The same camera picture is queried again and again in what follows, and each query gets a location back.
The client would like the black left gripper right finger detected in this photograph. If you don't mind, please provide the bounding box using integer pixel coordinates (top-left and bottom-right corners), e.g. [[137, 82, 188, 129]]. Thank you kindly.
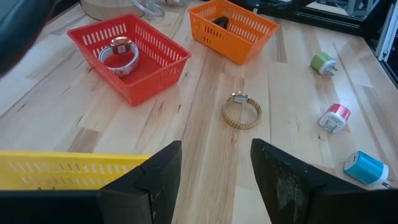
[[250, 138, 366, 224]]

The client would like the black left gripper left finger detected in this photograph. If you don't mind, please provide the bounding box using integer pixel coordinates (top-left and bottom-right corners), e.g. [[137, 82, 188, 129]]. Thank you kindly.
[[99, 140, 183, 224]]

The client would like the gold band wristwatch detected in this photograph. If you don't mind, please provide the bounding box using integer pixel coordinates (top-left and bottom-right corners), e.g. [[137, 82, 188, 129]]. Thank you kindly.
[[221, 91, 262, 131]]

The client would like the blue white power adapter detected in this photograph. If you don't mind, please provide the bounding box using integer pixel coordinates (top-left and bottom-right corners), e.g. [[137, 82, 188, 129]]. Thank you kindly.
[[343, 151, 396, 189]]

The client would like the pink white power adapter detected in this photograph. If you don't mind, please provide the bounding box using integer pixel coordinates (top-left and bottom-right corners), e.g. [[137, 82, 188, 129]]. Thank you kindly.
[[318, 103, 351, 134]]

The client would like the green white power adapter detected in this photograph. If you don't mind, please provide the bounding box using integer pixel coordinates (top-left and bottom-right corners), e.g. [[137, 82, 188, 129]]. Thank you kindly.
[[310, 52, 339, 77]]

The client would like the silver band red face wristwatch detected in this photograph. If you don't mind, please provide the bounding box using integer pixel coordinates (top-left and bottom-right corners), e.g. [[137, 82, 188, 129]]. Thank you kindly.
[[98, 36, 140, 78]]

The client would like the black digital clock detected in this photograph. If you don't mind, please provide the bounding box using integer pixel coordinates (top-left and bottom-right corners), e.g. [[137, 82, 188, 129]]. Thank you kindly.
[[211, 16, 230, 30]]

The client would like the yellow plastic basket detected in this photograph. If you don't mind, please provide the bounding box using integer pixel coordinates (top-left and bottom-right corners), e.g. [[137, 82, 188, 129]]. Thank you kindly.
[[0, 149, 153, 191]]

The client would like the red plastic basket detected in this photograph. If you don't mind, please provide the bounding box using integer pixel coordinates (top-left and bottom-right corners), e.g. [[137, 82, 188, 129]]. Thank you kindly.
[[67, 14, 192, 106]]

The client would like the orange plastic basket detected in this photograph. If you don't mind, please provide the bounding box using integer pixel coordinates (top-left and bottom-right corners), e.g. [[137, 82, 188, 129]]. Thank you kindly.
[[187, 0, 280, 65]]

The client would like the white shade wooden base lamp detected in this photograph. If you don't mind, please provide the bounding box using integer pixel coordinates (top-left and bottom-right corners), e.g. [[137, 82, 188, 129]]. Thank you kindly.
[[80, 0, 146, 21]]

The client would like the clear lamp power cable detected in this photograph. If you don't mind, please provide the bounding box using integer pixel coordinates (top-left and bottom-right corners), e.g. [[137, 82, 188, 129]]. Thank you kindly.
[[133, 0, 166, 19]]

